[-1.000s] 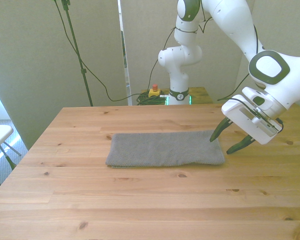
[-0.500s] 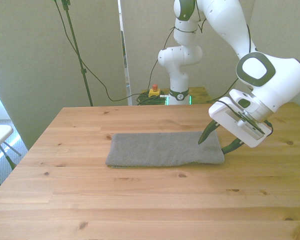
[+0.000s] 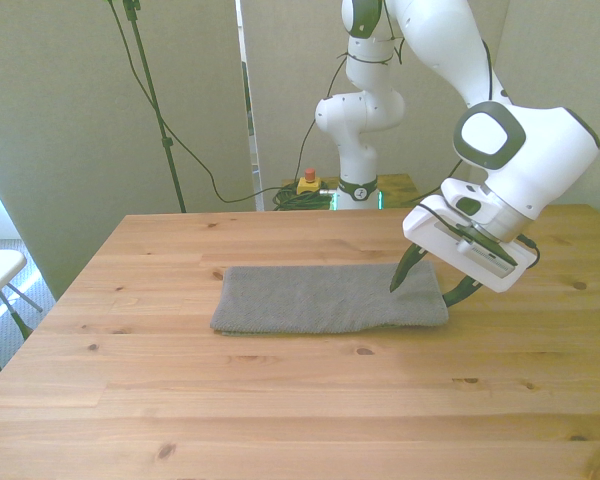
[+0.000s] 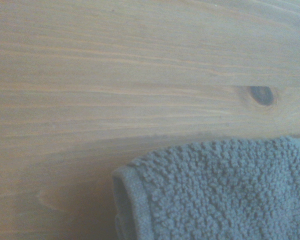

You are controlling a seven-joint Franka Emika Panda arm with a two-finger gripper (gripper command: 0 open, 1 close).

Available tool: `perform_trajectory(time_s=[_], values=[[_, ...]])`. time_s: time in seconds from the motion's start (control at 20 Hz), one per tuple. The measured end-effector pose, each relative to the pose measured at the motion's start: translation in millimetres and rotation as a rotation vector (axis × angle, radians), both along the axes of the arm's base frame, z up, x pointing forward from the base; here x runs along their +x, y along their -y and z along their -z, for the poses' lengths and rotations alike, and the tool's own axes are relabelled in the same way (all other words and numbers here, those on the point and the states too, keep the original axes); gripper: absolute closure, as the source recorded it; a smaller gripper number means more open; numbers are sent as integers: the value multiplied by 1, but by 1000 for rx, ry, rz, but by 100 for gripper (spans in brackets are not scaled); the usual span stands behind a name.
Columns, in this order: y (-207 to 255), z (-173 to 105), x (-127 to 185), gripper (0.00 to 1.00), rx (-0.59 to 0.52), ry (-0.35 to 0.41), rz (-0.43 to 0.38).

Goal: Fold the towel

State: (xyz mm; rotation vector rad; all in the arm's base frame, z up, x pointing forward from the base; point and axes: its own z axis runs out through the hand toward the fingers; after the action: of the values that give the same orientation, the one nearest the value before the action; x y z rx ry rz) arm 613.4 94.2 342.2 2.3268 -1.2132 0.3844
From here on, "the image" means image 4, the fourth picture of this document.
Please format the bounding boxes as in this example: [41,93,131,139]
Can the grey terry towel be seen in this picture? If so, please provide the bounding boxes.
[111,135,300,240]

